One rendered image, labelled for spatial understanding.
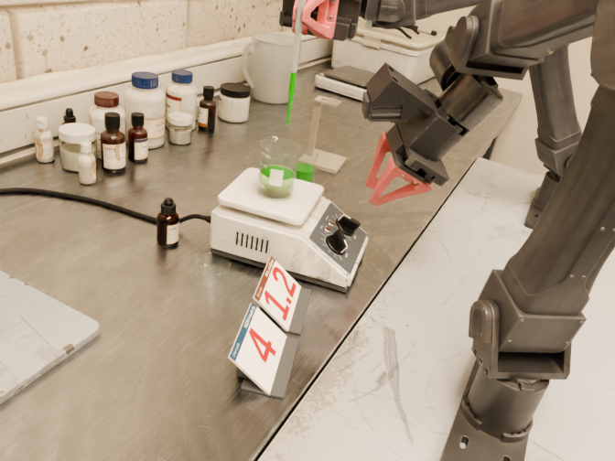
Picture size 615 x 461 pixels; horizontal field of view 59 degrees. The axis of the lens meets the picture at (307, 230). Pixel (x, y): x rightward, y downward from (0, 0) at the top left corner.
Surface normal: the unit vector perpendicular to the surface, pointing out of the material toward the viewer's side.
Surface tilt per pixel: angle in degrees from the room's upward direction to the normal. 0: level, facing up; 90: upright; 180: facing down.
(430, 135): 103
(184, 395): 0
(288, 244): 90
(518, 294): 90
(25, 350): 0
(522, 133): 90
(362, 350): 0
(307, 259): 90
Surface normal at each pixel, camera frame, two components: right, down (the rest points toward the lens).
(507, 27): -0.92, 0.02
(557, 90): 0.12, 0.54
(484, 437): 0.15, -0.86
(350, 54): -0.50, 0.42
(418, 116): -0.80, -0.39
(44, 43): 0.88, 0.34
